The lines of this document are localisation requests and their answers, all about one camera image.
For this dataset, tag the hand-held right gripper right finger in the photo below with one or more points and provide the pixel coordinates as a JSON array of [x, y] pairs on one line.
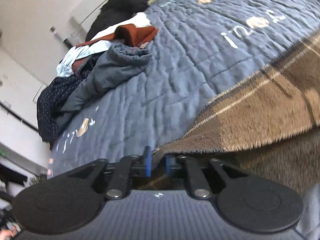
[[168, 166]]

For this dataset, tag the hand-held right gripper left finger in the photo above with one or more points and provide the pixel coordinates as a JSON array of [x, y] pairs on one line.
[[148, 162]]

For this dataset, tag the brown plaid fringed scarf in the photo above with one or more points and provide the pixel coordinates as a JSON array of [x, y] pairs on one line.
[[262, 110]]

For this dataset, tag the grey hooded garment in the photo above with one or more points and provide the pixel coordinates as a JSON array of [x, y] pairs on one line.
[[112, 72]]

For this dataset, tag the bed with grey quilt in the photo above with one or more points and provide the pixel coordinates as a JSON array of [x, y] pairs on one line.
[[175, 67]]

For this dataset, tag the crumpled navy dotted garment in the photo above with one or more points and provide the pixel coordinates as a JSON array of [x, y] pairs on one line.
[[50, 105]]

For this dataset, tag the light blue shirt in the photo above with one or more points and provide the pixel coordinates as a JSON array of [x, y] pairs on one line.
[[75, 57]]

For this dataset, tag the white garment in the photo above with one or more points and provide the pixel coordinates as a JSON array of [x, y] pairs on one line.
[[140, 20]]

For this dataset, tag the black hairbrush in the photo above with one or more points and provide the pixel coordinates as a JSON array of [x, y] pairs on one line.
[[67, 42]]

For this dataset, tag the white wardrobe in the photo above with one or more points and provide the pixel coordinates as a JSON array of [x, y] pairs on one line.
[[15, 85]]

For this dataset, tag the white bed headboard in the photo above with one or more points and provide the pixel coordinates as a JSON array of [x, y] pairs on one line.
[[92, 12]]

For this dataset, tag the black puffy jacket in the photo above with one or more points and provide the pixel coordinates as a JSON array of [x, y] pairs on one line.
[[120, 5]]

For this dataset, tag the white wall-mounted device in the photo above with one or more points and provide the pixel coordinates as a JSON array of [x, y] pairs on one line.
[[53, 30]]

